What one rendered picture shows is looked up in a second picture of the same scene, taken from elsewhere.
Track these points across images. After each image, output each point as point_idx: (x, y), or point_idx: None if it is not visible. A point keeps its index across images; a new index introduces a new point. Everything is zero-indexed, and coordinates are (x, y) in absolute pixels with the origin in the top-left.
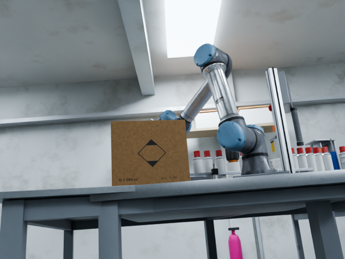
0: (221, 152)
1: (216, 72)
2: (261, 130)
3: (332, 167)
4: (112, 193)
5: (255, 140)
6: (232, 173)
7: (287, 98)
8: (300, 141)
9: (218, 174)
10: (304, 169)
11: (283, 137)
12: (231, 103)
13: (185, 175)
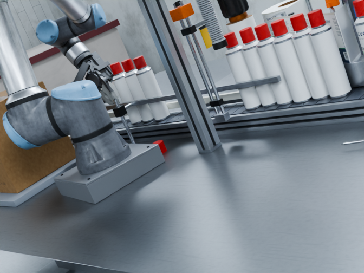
0: (138, 62)
1: None
2: (66, 99)
3: (329, 64)
4: None
5: (51, 127)
6: (155, 102)
7: None
8: (213, 41)
9: (139, 104)
10: (261, 83)
11: (163, 56)
12: (4, 75)
13: (8, 182)
